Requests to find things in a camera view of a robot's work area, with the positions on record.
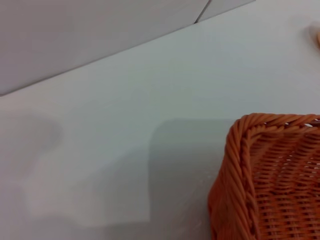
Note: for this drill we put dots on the orange woven plastic basket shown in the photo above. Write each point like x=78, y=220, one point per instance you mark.
x=282, y=185

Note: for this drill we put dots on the pale peach-shaped bun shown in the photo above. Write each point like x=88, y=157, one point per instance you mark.
x=318, y=37

